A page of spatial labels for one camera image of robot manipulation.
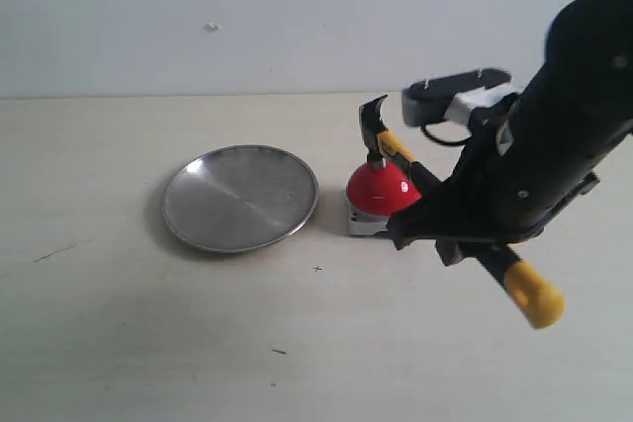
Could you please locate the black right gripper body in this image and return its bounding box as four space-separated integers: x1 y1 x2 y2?
436 90 601 266

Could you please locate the red dome push button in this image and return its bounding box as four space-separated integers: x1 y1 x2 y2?
345 153 421 237

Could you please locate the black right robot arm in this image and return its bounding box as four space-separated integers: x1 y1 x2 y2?
436 0 632 265

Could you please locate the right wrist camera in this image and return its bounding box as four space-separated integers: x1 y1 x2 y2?
401 68 520 127

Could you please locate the black and yellow claw hammer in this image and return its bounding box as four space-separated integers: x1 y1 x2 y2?
359 96 565 329

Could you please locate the round stainless steel plate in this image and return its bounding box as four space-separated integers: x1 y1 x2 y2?
161 144 319 254

